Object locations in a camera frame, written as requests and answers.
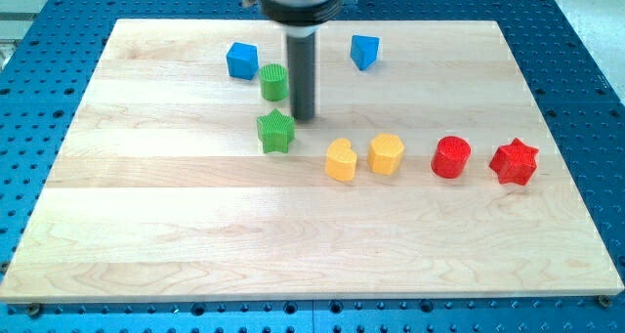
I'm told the blue cube block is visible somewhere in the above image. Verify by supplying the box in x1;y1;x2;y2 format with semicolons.
226;42;259;80

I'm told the red cylinder block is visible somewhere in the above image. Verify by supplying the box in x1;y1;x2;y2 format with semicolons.
431;136;472;179

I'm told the green cylinder block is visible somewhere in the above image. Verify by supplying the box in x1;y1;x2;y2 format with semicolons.
259;63;289;102

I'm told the blue triangular prism block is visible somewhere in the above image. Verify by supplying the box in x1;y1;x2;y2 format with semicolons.
350;34;380;71

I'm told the yellow heart block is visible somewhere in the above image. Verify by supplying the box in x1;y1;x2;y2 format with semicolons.
325;138;357;182

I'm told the light wooden board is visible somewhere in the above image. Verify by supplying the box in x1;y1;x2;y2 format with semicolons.
1;19;623;303

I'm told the red star block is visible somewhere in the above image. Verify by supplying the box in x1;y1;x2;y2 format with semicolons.
489;138;539;186

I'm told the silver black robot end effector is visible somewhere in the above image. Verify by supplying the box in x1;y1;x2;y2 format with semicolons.
241;0;357;37

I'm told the green star block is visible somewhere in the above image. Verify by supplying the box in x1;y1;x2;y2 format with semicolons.
257;108;295;153

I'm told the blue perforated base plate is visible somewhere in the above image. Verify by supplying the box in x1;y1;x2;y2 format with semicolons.
1;0;624;332

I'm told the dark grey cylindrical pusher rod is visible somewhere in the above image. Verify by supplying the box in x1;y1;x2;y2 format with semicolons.
286;33;315;122

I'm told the yellow hexagon block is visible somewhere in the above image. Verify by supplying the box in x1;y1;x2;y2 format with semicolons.
367;133;405;175

